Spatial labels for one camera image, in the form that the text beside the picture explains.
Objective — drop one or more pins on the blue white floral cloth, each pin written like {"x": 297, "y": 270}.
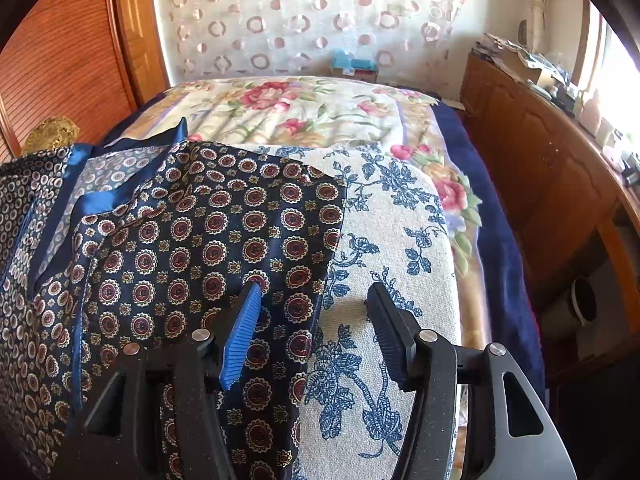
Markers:
{"x": 354, "y": 417}

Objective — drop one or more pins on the clutter on desk top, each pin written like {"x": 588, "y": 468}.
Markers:
{"x": 560, "y": 90}

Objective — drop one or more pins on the sheer circle patterned curtain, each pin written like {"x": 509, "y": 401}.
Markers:
{"x": 407, "y": 41}

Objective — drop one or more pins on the navy medallion patterned garment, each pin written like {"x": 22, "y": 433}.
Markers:
{"x": 143, "y": 243}

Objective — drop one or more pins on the floral bed blanket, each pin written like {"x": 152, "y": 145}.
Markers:
{"x": 317, "y": 112}

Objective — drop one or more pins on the gold green cushion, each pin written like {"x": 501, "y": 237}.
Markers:
{"x": 50, "y": 134}

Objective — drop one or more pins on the wooden desk cabinet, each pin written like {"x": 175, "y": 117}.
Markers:
{"x": 571, "y": 215}

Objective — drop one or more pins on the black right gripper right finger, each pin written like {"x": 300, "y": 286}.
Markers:
{"x": 510, "y": 434}

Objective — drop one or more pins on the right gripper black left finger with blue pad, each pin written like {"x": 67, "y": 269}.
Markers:
{"x": 116, "y": 434}

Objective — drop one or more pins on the turquoise box on floor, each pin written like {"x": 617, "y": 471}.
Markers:
{"x": 345, "y": 65}

